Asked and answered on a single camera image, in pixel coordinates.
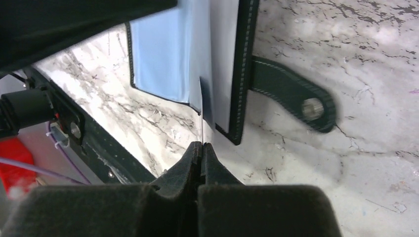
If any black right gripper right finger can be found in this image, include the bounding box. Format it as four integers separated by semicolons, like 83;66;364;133
198;143;341;237

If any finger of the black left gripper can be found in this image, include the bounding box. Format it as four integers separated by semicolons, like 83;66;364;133
0;0;177;73

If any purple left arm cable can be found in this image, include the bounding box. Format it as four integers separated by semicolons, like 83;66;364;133
0;122;92;186

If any black leather card holder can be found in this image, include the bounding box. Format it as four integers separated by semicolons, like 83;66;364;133
125;0;337;145

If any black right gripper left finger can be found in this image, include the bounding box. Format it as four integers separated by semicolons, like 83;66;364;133
1;142;203;237

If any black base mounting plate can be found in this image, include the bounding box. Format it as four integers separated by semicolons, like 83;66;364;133
0;67;156;185

